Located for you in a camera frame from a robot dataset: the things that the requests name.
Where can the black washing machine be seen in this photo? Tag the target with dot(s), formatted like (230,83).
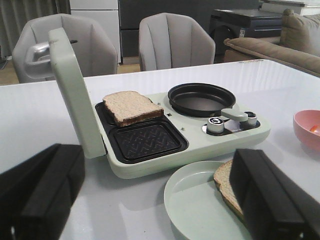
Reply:
(238,23)

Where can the left silver control knob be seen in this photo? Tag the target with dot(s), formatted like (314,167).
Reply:
(215,125)

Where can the right grey upholstered chair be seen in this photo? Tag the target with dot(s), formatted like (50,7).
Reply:
(168,40)

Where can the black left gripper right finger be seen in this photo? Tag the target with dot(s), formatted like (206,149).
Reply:
(273,206)

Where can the mint green breakfast maker base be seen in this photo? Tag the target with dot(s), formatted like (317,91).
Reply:
(170,141)

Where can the left grey upholstered chair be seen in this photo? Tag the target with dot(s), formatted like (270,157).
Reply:
(95,53)

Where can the pink plastic bowl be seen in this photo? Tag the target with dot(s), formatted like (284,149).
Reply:
(302,122)

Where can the right silver control knob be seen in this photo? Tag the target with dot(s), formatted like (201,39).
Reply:
(252,118)

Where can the dark grey kitchen counter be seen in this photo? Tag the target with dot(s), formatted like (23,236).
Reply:
(131,12)

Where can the grey upholstered chair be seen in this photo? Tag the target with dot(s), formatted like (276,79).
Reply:
(95,53)
(168,40)

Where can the orange shrimp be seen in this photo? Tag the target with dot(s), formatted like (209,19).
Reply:
(315,129)

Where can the silver control knob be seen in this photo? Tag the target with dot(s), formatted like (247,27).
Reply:
(215,125)
(252,118)

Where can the mint green round plate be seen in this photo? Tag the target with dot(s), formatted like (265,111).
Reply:
(196,207)

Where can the black round frying pan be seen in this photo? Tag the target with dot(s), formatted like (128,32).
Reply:
(200,99)

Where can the breakfast maker hinged lid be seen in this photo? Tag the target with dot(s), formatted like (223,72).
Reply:
(56,58)

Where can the bread slice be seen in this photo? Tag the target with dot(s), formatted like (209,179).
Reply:
(130,107)
(221,178)

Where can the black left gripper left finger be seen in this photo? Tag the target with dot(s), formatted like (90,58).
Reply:
(36,196)

